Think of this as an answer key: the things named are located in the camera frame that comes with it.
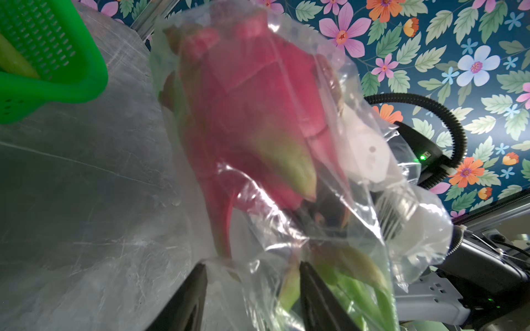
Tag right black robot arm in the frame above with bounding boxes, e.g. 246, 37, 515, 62
366, 93, 529, 330

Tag green plastic basket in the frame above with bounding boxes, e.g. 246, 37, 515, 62
1, 1, 108, 124

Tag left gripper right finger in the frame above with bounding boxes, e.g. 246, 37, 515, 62
299, 261, 360, 331

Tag pink dragon fruit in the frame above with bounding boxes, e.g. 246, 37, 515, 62
1, 35, 40, 79
159, 12, 398, 331

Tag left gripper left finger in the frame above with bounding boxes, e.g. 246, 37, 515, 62
146, 263, 207, 331

